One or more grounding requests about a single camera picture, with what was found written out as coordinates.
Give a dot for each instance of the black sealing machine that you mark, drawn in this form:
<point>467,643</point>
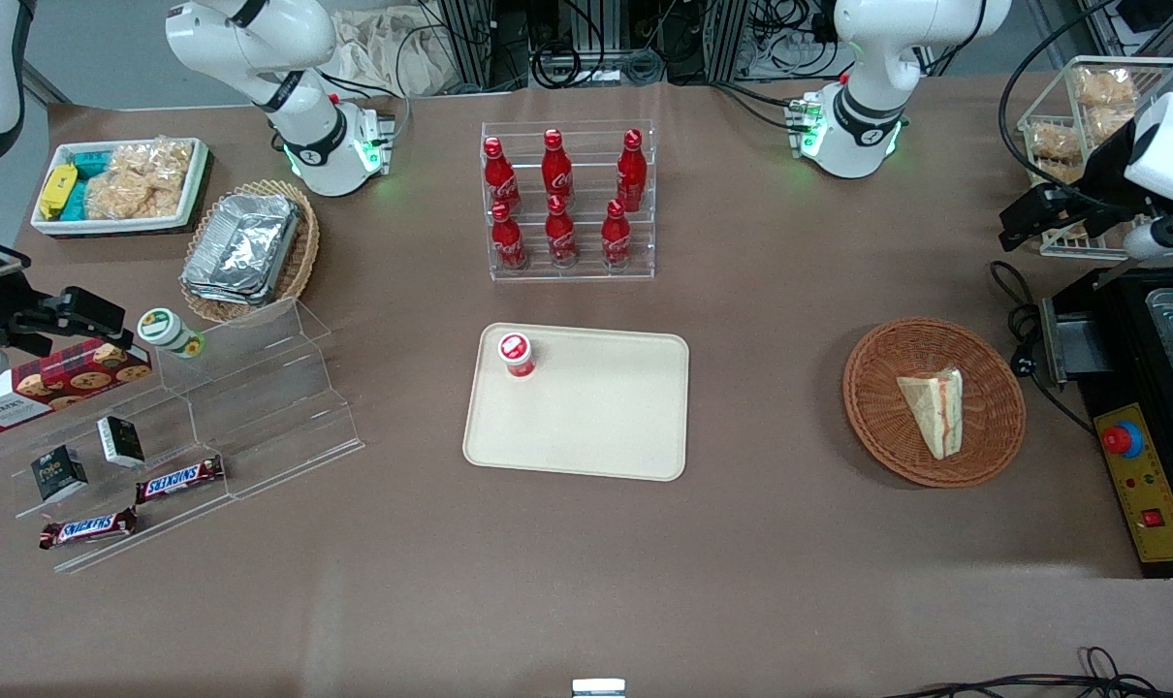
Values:
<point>1120,339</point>

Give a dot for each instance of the red rocker switch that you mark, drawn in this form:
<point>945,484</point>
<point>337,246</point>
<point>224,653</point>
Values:
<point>1154,518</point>

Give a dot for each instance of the small silver object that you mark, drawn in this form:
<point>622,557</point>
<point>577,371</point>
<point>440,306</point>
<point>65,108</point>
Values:
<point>598,688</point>

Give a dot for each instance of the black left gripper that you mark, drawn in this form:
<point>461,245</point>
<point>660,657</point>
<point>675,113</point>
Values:
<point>1102,172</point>

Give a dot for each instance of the red cola bottle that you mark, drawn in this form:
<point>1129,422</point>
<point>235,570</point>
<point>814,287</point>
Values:
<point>631,173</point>
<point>616,237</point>
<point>507,240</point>
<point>499,179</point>
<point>556,167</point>
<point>560,235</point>

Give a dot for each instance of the aluminium profile post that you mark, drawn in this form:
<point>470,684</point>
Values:
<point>470,44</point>
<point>727,39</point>

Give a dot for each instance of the clear acrylic step shelf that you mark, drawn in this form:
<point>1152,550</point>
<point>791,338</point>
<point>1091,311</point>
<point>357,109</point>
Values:
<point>257,407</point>

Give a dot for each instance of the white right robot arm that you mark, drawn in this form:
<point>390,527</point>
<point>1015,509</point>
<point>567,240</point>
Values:
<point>257,39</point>

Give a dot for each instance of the snickers chocolate bar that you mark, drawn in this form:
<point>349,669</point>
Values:
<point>87,528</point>
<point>179,479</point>

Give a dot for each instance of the clear bag of crackers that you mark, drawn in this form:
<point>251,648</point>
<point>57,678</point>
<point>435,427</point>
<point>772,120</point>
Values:
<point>141,179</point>

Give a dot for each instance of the round brown wicker basket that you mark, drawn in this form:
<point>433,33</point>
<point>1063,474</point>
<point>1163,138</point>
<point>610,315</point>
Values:
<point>877,407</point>

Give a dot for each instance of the yellow snack packet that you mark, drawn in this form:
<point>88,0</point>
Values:
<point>58,189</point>

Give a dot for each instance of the teal snack packet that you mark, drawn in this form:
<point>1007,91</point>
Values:
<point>92,163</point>
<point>76,202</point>

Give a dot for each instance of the oval light wicker basket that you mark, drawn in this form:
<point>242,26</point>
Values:
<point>303,262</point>

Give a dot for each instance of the yellow control panel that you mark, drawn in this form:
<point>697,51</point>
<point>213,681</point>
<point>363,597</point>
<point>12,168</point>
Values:
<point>1163,485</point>

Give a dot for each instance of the beige cloth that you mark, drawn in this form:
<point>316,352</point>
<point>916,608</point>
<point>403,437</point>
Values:
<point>383,53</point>

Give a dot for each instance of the bagged fried snack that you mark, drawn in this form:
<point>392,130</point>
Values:
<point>1105,87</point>
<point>1054,173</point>
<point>1054,141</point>
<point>1110,123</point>

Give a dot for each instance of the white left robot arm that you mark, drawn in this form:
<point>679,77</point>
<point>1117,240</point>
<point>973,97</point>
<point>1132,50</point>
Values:
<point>868,107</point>

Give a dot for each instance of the red emergency stop button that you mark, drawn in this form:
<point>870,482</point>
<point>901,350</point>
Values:
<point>1120,441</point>

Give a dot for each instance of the small black white box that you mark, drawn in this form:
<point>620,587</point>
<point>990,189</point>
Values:
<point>121,441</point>

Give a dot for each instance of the stacked aluminium foil trays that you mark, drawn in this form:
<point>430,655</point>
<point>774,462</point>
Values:
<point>242,247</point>

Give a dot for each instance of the white plastic bin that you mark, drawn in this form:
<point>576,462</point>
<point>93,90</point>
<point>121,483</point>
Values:
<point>111,226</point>

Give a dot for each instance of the triangle sandwich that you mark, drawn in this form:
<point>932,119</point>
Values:
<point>935,412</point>

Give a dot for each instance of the green lidded white jar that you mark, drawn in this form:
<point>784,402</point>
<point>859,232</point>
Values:
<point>165,330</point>

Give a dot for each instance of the clear acrylic bottle rack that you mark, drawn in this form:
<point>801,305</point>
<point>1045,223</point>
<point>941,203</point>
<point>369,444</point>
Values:
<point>586,273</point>

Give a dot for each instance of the metal rack frame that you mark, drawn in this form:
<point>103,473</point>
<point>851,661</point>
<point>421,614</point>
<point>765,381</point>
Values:
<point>1144,19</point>

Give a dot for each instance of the beige plastic tray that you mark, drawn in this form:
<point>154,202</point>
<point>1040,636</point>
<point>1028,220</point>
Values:
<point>586,417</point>

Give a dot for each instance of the red lidded cup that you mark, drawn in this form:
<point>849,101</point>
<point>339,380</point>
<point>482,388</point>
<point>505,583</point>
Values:
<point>516,353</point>

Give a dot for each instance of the red tartan cookie box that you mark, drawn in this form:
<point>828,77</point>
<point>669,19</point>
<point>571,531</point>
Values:
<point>58,383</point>

